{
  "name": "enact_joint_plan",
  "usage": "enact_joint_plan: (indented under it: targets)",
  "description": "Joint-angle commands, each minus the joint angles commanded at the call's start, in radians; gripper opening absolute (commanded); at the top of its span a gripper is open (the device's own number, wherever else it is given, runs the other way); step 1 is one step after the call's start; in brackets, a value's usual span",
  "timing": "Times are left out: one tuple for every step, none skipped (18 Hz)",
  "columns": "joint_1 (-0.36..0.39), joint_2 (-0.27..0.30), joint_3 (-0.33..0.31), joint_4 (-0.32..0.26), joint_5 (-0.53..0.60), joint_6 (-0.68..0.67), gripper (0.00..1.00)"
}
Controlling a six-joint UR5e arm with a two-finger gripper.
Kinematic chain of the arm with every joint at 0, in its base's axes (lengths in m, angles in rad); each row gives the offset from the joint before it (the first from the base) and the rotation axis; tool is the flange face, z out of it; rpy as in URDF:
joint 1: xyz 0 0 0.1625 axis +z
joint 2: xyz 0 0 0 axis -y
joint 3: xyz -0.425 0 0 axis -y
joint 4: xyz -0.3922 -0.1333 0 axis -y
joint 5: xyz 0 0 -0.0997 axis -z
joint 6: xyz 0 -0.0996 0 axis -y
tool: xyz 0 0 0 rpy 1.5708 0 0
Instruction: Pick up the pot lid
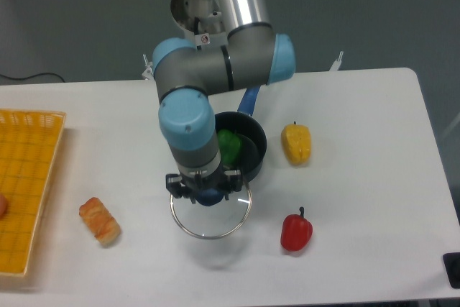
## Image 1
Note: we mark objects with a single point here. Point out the yellow wicker basket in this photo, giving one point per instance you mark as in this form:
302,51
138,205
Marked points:
29,144

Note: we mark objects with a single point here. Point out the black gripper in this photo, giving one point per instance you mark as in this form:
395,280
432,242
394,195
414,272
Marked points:
189,185

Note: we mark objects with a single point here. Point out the black device table edge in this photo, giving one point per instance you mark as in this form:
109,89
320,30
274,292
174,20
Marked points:
451,262

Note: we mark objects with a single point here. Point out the red bell pepper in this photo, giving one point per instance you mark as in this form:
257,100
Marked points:
296,231

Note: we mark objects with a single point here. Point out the pink item in basket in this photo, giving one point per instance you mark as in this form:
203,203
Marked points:
3,204

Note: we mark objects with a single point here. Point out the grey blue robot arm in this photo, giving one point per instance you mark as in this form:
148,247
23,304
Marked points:
186,76

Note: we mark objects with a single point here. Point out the toy bread roll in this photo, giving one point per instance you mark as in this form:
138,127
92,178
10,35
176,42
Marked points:
99,221

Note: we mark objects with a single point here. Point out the green bell pepper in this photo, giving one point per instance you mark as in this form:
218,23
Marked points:
230,145

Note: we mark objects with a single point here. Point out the glass pot lid blue knob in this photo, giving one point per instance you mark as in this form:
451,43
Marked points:
212,217

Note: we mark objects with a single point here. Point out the white bracket right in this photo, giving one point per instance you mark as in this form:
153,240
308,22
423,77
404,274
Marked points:
337,63

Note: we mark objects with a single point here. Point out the yellow bell pepper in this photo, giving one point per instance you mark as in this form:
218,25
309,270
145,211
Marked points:
296,143

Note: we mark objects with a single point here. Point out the dark pot blue handle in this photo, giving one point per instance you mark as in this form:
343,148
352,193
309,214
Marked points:
253,137

